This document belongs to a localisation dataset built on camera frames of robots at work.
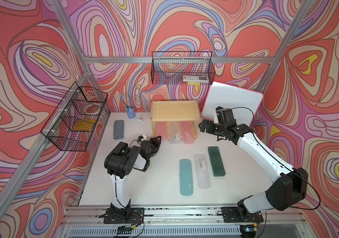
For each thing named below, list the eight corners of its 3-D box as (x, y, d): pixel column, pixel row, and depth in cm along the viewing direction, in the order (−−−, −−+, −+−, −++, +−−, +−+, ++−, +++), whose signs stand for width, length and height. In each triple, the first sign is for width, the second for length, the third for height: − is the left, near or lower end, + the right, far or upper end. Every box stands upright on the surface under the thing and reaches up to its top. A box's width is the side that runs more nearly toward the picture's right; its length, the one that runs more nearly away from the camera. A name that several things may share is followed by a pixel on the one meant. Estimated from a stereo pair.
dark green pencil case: (212, 176, 88) (213, 175, 87) (207, 148, 101) (207, 146, 99) (225, 176, 88) (226, 174, 87) (218, 148, 101) (219, 146, 99)
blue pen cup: (128, 118, 117) (125, 111, 111) (129, 113, 121) (127, 106, 114) (135, 118, 117) (133, 111, 111) (136, 113, 120) (134, 106, 114)
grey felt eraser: (114, 141, 105) (112, 138, 103) (115, 123, 116) (113, 120, 113) (124, 139, 106) (123, 136, 103) (124, 122, 117) (122, 119, 114)
